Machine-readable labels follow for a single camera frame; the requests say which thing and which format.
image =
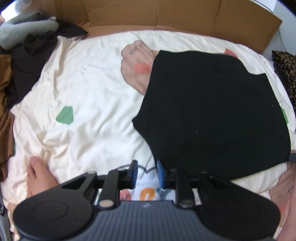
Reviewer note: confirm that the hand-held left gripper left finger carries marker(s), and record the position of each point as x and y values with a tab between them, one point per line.
133	173

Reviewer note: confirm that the grey pants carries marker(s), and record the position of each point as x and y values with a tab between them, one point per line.
3	222

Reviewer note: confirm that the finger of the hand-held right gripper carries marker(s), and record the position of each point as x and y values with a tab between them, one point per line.
293	157

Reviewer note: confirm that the person's left foot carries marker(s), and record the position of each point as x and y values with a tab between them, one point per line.
39	176

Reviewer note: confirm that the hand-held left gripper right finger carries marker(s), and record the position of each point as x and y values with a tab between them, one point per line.
160	173

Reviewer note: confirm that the dark brown garment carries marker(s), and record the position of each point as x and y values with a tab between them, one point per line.
30	64

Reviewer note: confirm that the flattened cardboard box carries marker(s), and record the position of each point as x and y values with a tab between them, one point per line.
185	16

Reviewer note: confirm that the black bear print shorts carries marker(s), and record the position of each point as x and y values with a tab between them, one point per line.
208	111

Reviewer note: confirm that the cream cartoon printed blanket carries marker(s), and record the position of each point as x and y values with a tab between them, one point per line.
92	97

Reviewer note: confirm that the grey neck pillow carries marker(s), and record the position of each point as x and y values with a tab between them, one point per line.
13	32

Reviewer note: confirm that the leopard print folded cloth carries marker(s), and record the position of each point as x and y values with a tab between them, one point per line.
286	67

